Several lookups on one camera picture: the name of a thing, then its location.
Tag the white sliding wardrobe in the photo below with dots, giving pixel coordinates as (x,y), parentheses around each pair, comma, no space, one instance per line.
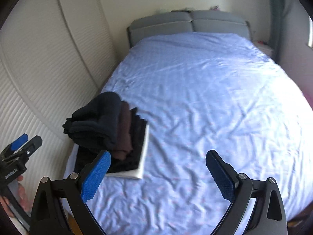
(56,56)

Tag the black folded garment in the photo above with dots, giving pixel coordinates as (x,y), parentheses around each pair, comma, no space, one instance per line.
(137,130)

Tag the dark brown folded garment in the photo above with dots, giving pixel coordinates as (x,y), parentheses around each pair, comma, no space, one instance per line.
(123,145)

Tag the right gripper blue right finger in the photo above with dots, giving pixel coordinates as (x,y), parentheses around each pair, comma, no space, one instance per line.
(223,174)

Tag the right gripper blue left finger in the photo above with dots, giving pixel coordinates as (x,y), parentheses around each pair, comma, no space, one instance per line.
(93,175)

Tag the white folded cloth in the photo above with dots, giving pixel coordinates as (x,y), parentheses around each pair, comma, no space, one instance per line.
(136,173)

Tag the blue striped floral bedsheet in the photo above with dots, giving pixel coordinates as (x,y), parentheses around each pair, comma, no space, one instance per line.
(202,91)

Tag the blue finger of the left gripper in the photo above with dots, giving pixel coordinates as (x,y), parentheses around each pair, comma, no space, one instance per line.
(29,148)
(19,142)

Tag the white bedside table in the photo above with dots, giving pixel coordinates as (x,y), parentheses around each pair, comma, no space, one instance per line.
(264,47)

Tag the grey padded headboard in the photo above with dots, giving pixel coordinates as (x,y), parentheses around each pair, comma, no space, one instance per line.
(187,21)

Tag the black knit pants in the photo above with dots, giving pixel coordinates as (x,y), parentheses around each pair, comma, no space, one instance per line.
(95,124)

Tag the person's left hand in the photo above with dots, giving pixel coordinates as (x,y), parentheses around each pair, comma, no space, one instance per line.
(21,197)

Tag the green curtain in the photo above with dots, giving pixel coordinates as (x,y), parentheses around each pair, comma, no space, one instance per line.
(277,23)

